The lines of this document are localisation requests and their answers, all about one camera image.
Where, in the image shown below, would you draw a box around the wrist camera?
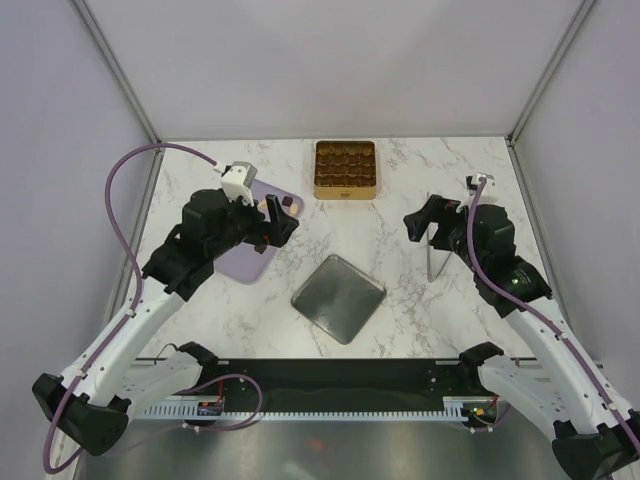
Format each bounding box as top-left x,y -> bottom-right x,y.
221,161 -> 257,206
466,173 -> 499,205

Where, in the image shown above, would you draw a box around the lilac plastic tray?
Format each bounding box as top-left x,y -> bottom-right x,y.
214,180 -> 304,285

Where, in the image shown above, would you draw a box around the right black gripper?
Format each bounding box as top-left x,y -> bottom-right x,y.
403,193 -> 485,273

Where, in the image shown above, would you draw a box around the dark metal tin lid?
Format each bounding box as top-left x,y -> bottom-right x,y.
291,254 -> 386,345

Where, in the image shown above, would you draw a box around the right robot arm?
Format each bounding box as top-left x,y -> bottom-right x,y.
403,195 -> 639,479

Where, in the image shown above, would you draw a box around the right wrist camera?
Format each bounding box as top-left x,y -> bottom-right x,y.
466,173 -> 499,205

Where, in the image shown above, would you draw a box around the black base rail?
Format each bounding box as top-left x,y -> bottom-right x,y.
186,359 -> 492,412

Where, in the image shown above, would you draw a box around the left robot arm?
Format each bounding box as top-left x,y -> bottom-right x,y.
32,189 -> 299,456

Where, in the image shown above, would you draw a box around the white cable duct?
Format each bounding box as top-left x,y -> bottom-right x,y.
138,397 -> 487,422

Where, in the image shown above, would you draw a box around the gold chocolate tin box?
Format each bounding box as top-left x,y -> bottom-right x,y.
313,140 -> 377,201

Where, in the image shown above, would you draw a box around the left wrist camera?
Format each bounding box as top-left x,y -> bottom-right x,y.
221,161 -> 257,206

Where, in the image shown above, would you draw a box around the metal tongs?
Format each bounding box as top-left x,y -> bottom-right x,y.
426,224 -> 451,283

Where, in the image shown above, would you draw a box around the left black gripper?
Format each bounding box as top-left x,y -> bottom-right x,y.
208,190 -> 298,259

